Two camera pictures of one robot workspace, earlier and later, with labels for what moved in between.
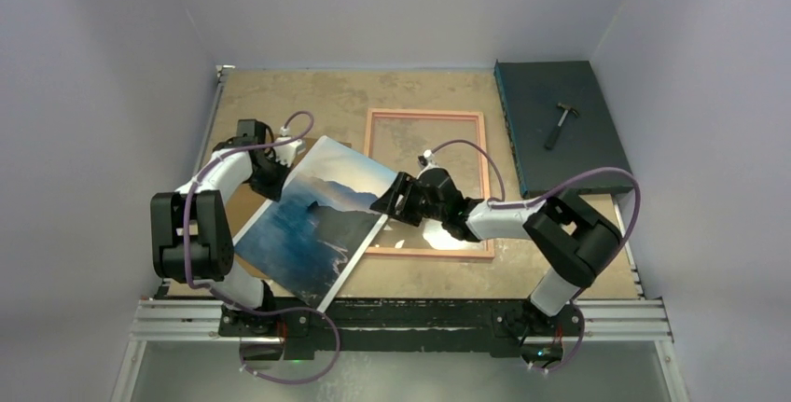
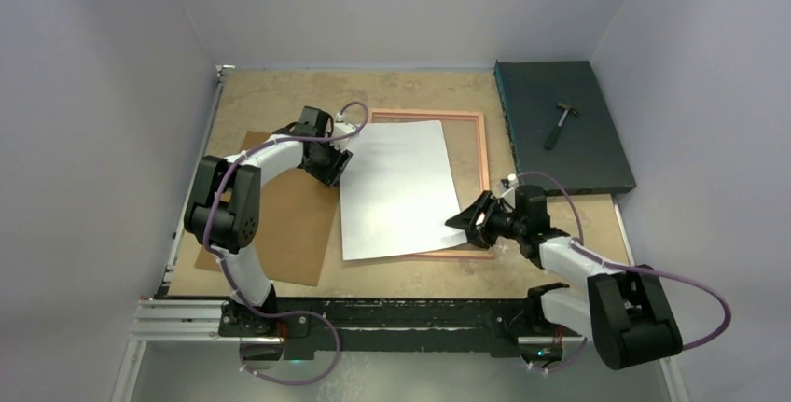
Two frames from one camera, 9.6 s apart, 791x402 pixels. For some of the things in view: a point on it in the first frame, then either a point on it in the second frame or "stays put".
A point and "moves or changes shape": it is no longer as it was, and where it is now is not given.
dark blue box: [562, 126] stays put
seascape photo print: [310, 239] to [397, 191]
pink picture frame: [443, 252] stays put
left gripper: [274, 191] to [331, 174]
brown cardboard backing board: [307, 149] moves or changes shape
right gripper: [403, 185] to [466, 220]
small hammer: [553, 132] stays put
